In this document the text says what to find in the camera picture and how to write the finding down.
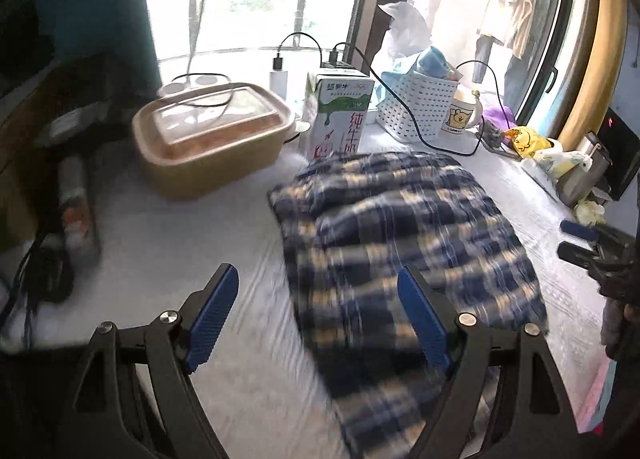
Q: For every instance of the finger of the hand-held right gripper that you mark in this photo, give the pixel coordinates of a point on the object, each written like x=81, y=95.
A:
x=575, y=254
x=577, y=229

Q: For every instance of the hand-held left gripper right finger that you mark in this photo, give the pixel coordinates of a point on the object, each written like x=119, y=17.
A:
x=425, y=324

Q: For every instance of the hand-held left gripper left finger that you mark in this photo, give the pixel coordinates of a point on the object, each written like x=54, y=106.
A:
x=212, y=319

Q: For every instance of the blue plaid pants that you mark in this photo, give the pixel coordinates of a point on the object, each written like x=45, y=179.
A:
x=400, y=219

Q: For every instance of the crumpled white tissue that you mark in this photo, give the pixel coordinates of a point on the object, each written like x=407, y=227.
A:
x=590, y=212

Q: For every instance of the metal thermos cup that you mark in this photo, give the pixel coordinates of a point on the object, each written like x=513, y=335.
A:
x=580, y=184

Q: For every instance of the white yellow plastic item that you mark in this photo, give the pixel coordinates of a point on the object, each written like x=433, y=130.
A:
x=560, y=161

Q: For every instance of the black device with red light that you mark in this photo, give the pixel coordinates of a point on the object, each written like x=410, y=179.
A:
x=622, y=154

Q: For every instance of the yellow soft toy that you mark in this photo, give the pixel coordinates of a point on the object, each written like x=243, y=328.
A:
x=525, y=139

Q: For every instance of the purple cloth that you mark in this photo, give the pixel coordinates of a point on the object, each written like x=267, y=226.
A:
x=500, y=116

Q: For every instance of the beige lidded cooking pot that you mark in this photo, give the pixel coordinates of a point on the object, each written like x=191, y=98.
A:
x=210, y=161

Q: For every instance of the white mug with bear print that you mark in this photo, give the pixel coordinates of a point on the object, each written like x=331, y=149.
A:
x=457, y=119

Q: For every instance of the dark bottle with orange label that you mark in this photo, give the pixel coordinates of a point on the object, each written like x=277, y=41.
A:
x=77, y=209

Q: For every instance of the white perforated plastic basket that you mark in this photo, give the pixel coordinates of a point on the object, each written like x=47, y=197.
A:
x=415, y=101

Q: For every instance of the blue cloth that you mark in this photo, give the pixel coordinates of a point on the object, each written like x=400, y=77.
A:
x=432, y=61

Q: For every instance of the white green milk carton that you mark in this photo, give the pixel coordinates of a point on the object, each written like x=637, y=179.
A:
x=340, y=114

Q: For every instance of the hanging beige clothes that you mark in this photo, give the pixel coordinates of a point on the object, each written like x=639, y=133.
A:
x=520, y=9

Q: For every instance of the dark grey cylinder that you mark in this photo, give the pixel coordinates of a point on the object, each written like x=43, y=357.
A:
x=70, y=124

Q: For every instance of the white plastic bag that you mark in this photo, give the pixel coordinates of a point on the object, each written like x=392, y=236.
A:
x=407, y=29

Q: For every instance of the black charger block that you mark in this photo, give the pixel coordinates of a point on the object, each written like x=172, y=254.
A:
x=342, y=65

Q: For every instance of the thin grey rod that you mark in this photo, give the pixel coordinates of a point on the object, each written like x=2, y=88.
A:
x=200, y=14

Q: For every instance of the dark blue curtain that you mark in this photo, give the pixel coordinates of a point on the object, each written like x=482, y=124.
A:
x=95, y=4

